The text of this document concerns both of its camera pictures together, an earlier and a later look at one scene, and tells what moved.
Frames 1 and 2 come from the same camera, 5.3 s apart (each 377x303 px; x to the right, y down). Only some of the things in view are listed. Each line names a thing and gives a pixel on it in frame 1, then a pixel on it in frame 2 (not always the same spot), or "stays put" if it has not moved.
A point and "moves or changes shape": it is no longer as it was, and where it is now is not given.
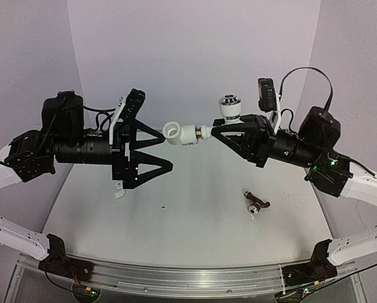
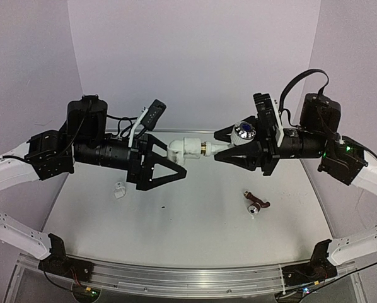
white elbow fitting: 176,134 → 188,148
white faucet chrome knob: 230,105 moves or changes shape
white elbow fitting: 118,190 stays put
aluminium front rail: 190,281 stays put
